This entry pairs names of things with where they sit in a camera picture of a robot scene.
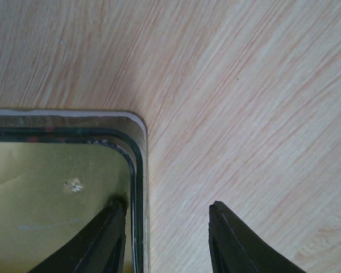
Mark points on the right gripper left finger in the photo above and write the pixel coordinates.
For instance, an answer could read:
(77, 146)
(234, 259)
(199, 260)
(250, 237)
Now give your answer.
(98, 247)

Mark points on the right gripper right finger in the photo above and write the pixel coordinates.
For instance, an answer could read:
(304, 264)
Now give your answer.
(235, 247)

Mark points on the gold metal tin tray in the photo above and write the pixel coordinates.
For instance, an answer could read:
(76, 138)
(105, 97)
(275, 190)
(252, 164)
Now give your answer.
(58, 170)

